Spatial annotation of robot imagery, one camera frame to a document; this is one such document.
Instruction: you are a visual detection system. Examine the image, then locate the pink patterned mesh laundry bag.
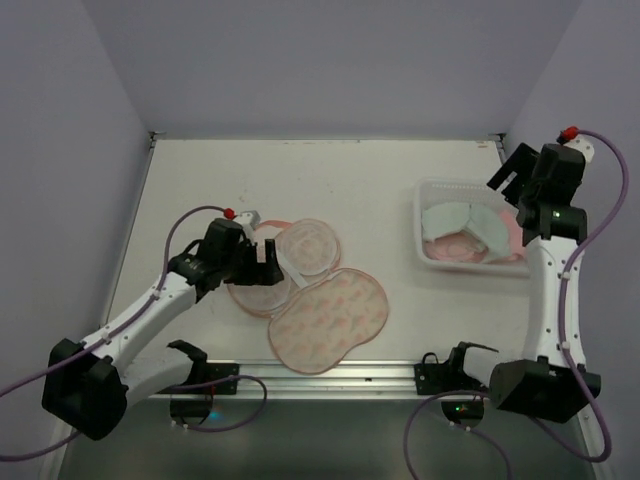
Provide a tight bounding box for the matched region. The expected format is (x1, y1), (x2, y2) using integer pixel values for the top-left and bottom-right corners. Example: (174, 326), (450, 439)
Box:
(228, 219), (390, 375)

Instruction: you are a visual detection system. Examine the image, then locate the pink bra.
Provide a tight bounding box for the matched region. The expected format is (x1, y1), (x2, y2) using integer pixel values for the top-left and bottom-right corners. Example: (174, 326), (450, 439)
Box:
(424, 210), (526, 264)

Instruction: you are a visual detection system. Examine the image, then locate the mint green bra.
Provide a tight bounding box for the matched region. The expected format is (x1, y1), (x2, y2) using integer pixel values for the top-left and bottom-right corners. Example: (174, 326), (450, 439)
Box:
(421, 202), (510, 258)

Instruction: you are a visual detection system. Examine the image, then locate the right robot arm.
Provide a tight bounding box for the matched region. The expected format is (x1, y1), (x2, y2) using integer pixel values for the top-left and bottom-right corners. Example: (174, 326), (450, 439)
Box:
(447, 136), (601, 423)

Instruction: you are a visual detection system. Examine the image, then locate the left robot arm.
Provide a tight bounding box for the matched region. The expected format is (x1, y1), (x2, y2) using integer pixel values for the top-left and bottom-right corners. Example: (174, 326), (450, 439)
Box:
(41, 211), (284, 440)

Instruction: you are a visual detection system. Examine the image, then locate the white plastic basket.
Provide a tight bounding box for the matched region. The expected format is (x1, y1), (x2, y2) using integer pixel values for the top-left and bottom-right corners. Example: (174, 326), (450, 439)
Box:
(413, 178), (529, 278)

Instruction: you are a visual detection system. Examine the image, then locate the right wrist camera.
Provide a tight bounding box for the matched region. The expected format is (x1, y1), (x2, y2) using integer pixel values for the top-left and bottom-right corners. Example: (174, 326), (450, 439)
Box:
(556, 126), (595, 164)

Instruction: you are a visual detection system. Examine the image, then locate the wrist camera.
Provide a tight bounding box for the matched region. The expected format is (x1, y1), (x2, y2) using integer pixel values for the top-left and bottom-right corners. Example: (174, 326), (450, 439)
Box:
(556, 126), (595, 164)
(234, 210), (261, 237)

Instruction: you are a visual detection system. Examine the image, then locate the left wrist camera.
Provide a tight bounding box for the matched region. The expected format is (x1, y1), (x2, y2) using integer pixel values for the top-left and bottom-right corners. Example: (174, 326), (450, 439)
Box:
(234, 210), (261, 237)

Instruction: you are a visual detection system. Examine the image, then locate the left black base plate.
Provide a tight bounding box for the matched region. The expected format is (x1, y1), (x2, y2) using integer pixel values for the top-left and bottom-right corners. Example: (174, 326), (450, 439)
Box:
(162, 362), (240, 396)

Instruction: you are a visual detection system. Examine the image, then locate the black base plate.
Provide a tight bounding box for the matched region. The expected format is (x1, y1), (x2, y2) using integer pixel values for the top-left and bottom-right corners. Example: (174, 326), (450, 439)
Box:
(413, 347), (487, 396)
(162, 362), (240, 396)

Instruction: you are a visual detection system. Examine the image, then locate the aluminium mounting rail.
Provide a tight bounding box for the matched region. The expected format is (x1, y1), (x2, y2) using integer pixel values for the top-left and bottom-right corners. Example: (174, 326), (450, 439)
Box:
(144, 358), (591, 400)

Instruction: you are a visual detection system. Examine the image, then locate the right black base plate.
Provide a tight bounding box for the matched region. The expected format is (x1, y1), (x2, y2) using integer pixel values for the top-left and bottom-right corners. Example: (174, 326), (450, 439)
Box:
(413, 347), (487, 396)

